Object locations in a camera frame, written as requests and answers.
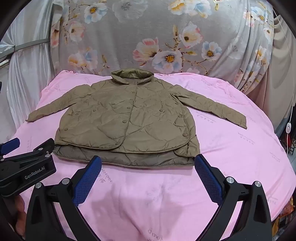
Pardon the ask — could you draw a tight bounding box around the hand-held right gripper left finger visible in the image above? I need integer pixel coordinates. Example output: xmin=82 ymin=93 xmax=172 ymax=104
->
xmin=25 ymin=155 xmax=102 ymax=241

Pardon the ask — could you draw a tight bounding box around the olive quilted jacket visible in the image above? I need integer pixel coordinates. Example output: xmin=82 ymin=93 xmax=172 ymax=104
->
xmin=25 ymin=69 xmax=248 ymax=168

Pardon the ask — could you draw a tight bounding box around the white curtain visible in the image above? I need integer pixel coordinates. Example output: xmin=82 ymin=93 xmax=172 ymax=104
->
xmin=0 ymin=0 xmax=61 ymax=138

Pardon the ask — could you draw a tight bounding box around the orange patterned packet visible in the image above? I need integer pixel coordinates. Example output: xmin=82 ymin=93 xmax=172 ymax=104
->
xmin=273 ymin=202 xmax=296 ymax=230

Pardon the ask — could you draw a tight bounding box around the grey floral sheet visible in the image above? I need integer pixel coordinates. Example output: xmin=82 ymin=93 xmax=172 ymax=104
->
xmin=50 ymin=0 xmax=274 ymax=96

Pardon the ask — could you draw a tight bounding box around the pink blanket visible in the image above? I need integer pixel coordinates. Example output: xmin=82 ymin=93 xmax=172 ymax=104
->
xmin=5 ymin=70 xmax=296 ymax=241

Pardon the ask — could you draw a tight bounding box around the grey metal bar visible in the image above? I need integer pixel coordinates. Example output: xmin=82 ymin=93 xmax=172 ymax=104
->
xmin=0 ymin=38 xmax=50 ymax=67

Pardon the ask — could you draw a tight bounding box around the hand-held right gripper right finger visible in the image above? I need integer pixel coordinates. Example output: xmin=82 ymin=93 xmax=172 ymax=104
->
xmin=194 ymin=153 xmax=274 ymax=241

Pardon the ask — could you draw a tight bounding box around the person's left hand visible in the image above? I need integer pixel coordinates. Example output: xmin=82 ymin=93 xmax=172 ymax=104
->
xmin=14 ymin=195 xmax=27 ymax=237

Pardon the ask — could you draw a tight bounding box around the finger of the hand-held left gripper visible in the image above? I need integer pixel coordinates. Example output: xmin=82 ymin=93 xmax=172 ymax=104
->
xmin=0 ymin=138 xmax=20 ymax=158
xmin=19 ymin=138 xmax=56 ymax=169

